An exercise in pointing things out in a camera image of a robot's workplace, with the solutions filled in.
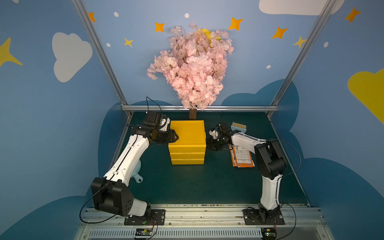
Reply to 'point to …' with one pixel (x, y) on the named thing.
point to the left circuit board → (143, 232)
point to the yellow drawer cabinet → (190, 148)
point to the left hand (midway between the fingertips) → (174, 136)
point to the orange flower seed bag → (234, 152)
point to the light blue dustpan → (135, 175)
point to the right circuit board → (268, 233)
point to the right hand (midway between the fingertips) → (206, 146)
